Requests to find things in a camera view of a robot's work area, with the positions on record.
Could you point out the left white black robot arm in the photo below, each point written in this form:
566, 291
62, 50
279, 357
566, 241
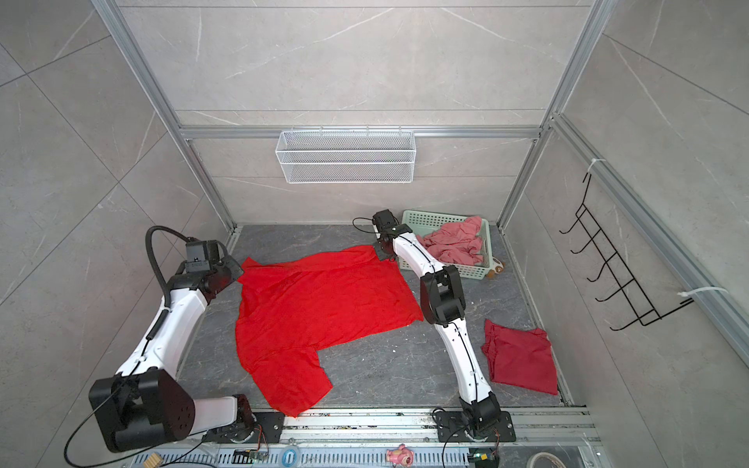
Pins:
143, 406

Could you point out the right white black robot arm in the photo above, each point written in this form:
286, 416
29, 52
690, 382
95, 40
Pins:
443, 306

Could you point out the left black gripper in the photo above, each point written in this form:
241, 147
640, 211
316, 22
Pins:
232, 268

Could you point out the bright red t shirt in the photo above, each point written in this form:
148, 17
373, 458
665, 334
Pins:
292, 310

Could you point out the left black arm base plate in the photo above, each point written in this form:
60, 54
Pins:
266, 428

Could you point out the pink t shirt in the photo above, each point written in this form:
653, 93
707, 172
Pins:
456, 242

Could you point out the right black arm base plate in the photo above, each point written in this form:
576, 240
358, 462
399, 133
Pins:
455, 427

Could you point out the small wooden block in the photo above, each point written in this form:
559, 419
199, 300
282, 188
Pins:
153, 460

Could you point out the black wire hook rack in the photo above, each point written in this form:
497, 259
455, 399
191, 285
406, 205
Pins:
613, 265

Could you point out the pink plush toy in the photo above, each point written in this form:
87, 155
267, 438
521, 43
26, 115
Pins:
400, 457

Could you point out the brown white plush toy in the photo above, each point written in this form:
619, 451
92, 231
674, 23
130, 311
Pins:
496, 267

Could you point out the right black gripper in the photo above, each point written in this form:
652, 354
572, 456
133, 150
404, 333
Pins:
380, 253

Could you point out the aluminium mounting rail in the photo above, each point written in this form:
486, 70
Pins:
533, 426

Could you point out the dark red folded t shirt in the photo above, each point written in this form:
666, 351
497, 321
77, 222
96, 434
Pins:
520, 358

